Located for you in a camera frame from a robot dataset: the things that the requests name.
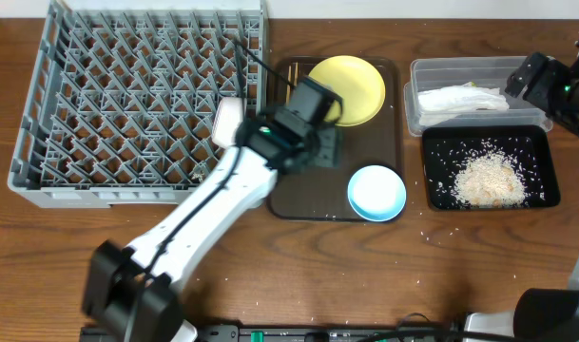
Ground light blue bowl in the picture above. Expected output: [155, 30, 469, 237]
[347, 165, 407, 222]

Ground yellow round plate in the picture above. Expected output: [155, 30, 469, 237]
[308, 55, 386, 127]

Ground white paper napkin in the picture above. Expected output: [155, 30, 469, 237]
[417, 85, 510, 112]

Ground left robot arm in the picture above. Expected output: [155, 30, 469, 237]
[82, 105, 339, 341]

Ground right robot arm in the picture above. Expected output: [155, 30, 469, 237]
[445, 38, 579, 341]

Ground pile of rice waste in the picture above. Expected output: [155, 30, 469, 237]
[452, 151, 527, 208]

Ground grey dishwasher rack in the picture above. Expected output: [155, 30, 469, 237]
[8, 1, 267, 208]

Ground dark brown serving tray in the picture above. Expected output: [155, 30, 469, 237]
[266, 57, 403, 222]

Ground clear plastic bin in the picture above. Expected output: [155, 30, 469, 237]
[404, 56, 553, 137]

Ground black rectangular tray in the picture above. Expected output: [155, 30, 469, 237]
[422, 125, 561, 210]

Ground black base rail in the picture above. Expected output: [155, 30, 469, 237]
[78, 317, 462, 342]

